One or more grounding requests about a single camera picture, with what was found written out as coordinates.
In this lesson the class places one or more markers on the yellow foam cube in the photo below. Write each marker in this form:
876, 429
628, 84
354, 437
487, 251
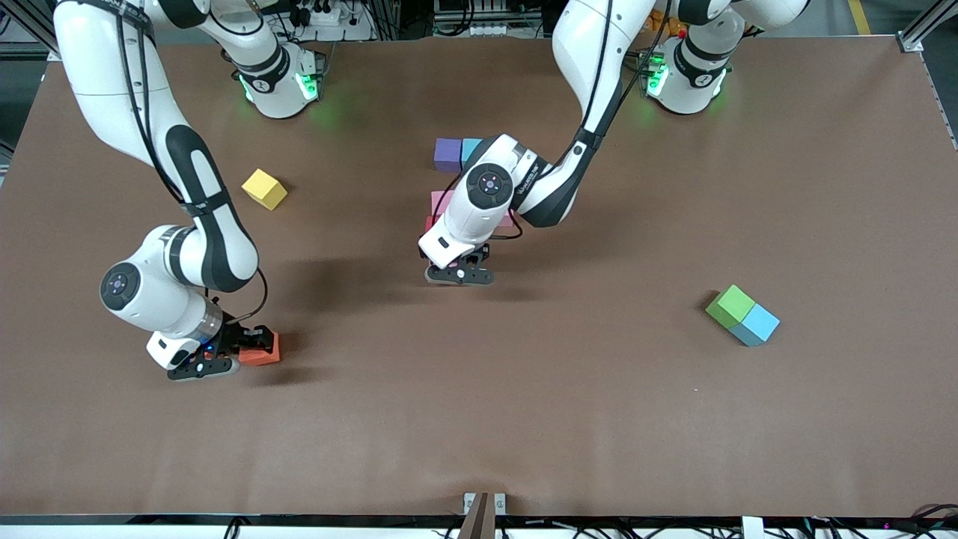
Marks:
263, 187

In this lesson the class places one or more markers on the silver metal bracket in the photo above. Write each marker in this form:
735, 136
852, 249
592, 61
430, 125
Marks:
500, 503

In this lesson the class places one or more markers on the bag of orange items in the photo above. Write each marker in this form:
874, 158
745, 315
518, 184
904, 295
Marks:
664, 19

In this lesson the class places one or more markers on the crimson foam cube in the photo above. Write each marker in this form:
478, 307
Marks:
430, 224

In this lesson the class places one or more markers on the light blue foam cube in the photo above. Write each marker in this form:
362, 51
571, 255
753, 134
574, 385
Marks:
470, 150
757, 323

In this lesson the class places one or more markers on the large paper table cover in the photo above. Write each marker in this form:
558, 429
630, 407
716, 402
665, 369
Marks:
449, 412

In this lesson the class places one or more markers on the aluminium frame profile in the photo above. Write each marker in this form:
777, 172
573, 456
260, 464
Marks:
37, 31
913, 43

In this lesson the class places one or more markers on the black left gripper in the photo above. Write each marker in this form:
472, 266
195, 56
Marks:
486, 252

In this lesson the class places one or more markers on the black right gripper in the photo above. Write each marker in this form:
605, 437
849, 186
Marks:
238, 337

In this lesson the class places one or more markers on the orange foam cube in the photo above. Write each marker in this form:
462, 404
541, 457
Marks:
266, 358

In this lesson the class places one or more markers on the white electronics unit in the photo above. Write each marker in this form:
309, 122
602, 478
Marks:
471, 30

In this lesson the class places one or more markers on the green foam cube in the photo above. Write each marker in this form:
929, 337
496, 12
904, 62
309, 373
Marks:
730, 305

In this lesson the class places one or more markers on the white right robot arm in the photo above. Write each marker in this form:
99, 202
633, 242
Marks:
157, 299

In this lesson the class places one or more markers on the small white box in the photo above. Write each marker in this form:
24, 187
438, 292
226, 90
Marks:
752, 528

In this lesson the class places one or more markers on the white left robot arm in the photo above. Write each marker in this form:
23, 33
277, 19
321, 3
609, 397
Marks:
468, 224

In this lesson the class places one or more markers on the purple foam cube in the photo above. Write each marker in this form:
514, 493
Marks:
447, 153

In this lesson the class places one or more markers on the pink foam cube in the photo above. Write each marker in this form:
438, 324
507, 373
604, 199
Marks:
509, 221
440, 202

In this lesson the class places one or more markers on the white power strip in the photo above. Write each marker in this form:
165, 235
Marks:
329, 16

